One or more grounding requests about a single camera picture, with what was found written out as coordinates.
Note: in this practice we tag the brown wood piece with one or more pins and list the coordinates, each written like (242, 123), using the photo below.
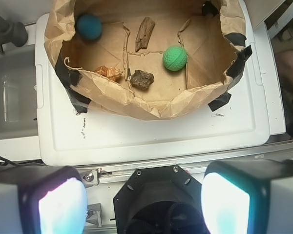
(144, 34)

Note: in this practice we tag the translucent plastic bin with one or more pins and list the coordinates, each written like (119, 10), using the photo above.
(18, 97)

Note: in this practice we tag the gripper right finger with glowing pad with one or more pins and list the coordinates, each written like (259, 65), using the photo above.
(248, 197)

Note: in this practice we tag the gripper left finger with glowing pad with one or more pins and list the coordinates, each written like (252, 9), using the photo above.
(42, 200)

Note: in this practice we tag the metal corner bracket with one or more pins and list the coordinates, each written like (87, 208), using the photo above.
(89, 177)

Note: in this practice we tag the orange striped seashell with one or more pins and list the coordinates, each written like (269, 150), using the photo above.
(110, 73)

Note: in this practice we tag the dark grey rock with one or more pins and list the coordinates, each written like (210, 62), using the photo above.
(141, 80)

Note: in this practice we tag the brown paper bag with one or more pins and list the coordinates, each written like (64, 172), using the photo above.
(212, 32)

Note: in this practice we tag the blue dimpled ball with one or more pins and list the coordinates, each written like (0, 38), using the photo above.
(89, 26)

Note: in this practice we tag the green dimpled ball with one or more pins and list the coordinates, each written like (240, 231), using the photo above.
(175, 58)

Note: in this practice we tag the black clamp knob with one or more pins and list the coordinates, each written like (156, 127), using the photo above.
(12, 32)

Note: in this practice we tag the white plastic tray lid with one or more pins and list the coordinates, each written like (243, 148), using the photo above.
(68, 137)

